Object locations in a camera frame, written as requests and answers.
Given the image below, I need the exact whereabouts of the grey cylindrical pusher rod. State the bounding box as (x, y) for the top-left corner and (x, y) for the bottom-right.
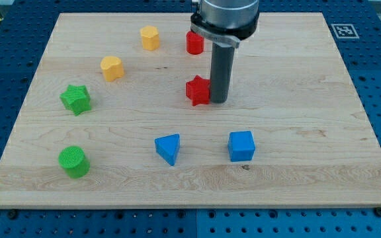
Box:
(210, 42), (235, 104)

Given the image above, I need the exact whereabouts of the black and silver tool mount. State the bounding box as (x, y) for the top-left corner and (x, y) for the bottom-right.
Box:
(190, 13), (259, 48)

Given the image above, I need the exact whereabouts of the red star block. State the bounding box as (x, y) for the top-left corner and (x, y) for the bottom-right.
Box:
(185, 75), (210, 106)

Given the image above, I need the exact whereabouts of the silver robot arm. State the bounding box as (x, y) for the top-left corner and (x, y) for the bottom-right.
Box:
(190, 0), (259, 104)

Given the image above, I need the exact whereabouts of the green star block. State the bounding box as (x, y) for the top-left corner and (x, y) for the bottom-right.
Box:
(60, 85), (91, 116)

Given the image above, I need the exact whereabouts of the red cylinder block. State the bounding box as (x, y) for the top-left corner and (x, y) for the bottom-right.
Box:
(186, 31), (204, 55)

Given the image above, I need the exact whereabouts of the blue cube block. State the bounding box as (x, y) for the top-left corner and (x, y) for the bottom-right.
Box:
(228, 131), (256, 162)

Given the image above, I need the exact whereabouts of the blue triangle block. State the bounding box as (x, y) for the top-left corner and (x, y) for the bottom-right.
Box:
(154, 134), (180, 166)

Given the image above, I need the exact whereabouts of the yellow heart block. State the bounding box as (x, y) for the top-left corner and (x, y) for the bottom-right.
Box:
(100, 56), (125, 82)

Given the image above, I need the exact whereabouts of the white fiducial marker tag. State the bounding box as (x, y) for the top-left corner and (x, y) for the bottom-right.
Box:
(331, 23), (359, 39)

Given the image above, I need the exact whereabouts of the light wooden board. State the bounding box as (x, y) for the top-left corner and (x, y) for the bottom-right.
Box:
(0, 13), (381, 210)

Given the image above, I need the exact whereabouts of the green cylinder block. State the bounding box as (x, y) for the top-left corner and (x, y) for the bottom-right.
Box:
(58, 145), (90, 179)

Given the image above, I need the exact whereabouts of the black board corner screw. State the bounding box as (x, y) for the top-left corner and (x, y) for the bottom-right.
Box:
(374, 207), (381, 218)
(7, 209), (18, 219)

